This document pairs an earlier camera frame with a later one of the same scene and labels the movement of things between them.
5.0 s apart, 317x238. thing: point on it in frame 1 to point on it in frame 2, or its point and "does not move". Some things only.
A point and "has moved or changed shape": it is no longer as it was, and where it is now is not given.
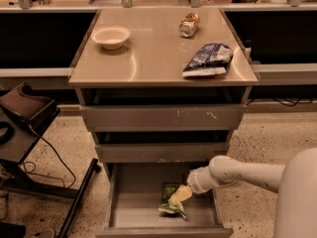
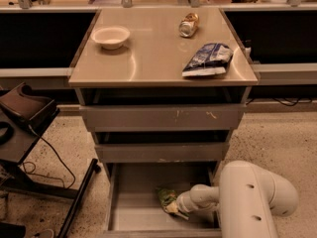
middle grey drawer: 160,153 does not move
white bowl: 110,37 does not move
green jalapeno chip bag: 168,188 has moved or changed shape
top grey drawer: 163,118 does not move
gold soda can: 188,25 does not move
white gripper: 198,180 to 185,200
